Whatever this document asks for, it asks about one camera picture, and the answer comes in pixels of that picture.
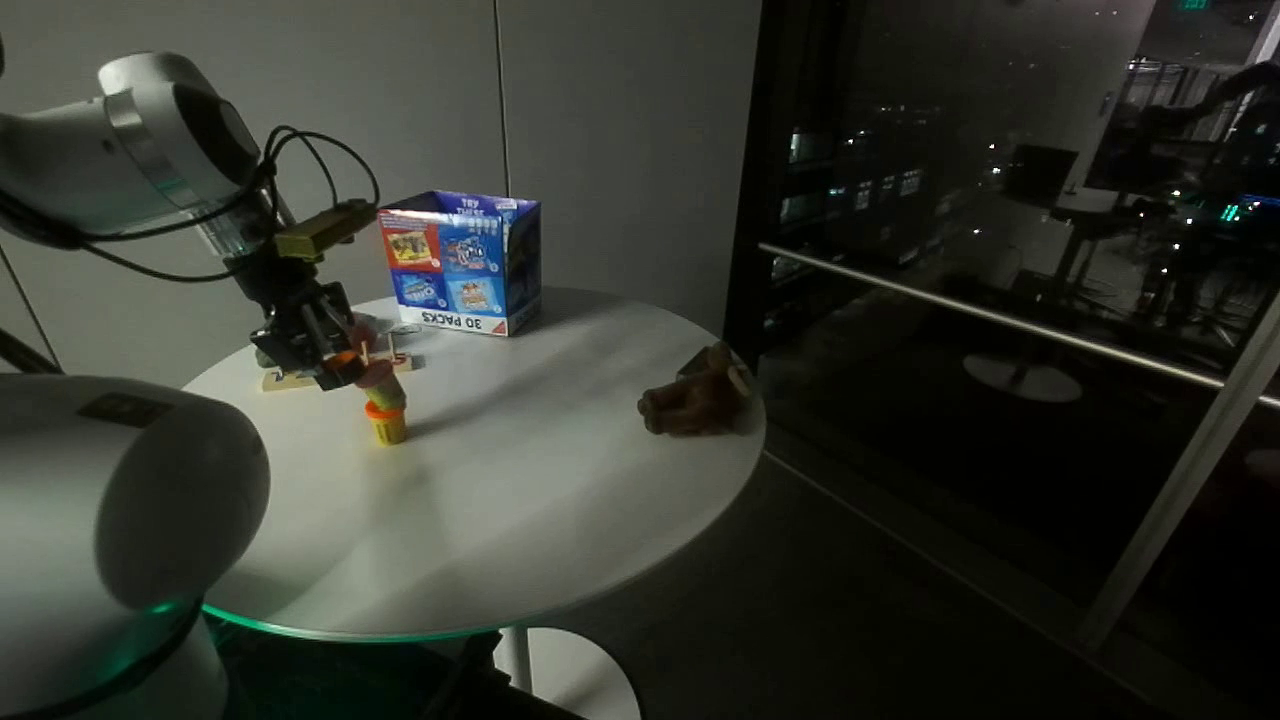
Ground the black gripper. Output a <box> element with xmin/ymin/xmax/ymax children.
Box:
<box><xmin>246</xmin><ymin>261</ymin><xmax>401</xmax><ymax>395</ymax></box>

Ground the black masking tape roll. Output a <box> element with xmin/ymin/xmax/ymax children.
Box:
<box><xmin>355</xmin><ymin>357</ymin><xmax>410</xmax><ymax>391</ymax></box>

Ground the blue snack pack carton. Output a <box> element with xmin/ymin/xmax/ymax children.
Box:
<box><xmin>371</xmin><ymin>187</ymin><xmax>545</xmax><ymax>340</ymax></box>

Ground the round white table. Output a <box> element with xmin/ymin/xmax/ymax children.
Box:
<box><xmin>181</xmin><ymin>286</ymin><xmax>773</xmax><ymax>650</ymax></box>

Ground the brown crumpled plush toy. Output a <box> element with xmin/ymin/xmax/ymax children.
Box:
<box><xmin>631</xmin><ymin>340</ymin><xmax>763</xmax><ymax>440</ymax></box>

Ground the white table base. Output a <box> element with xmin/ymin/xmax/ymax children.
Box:
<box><xmin>488</xmin><ymin>620</ymin><xmax>647</xmax><ymax>720</ymax></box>

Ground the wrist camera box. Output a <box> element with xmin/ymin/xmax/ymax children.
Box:
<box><xmin>267</xmin><ymin>196</ymin><xmax>386</xmax><ymax>264</ymax></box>

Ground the white window rail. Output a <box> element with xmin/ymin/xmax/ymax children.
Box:
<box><xmin>755</xmin><ymin>239</ymin><xmax>1241</xmax><ymax>395</ymax></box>

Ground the white slanted window post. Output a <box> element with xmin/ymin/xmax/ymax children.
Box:
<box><xmin>1068</xmin><ymin>286</ymin><xmax>1280</xmax><ymax>662</ymax></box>

